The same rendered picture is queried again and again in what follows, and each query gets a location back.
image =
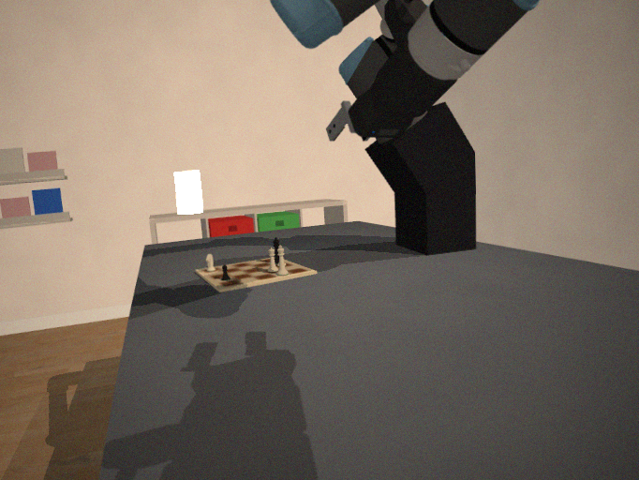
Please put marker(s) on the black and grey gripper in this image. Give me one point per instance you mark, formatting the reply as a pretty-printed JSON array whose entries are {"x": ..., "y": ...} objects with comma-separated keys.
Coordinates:
[{"x": 422, "y": 68}]

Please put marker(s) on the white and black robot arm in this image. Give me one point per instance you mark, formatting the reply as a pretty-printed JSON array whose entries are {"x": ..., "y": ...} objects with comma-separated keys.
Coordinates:
[{"x": 472, "y": 25}]

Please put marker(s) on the brown and cream chessboard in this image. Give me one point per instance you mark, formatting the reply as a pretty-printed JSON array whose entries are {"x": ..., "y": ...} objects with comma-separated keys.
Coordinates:
[{"x": 252, "y": 273}]

